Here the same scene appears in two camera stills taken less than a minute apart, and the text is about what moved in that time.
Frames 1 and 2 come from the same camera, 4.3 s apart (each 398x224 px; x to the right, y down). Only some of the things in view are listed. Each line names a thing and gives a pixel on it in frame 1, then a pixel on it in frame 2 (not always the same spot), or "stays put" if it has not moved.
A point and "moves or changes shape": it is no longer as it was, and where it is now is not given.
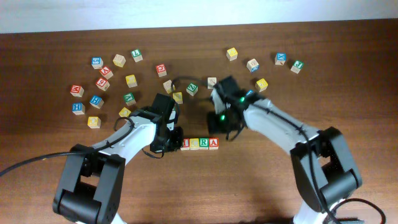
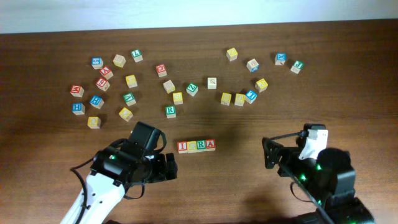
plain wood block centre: (167, 86) stays put
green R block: (204, 144) moves or changes shape
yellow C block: (194, 144) moves or changes shape
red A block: (213, 143) moves or changes shape
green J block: (296, 66) stays put
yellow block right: (261, 84) stays put
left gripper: (178, 142) → (162, 173)
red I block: (186, 144) moves or changes shape
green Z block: (192, 88) stays put
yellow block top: (232, 54) stays put
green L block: (137, 55) stays put
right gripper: (212, 127) → (290, 154)
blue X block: (280, 58) stays put
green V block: (130, 99) stays put
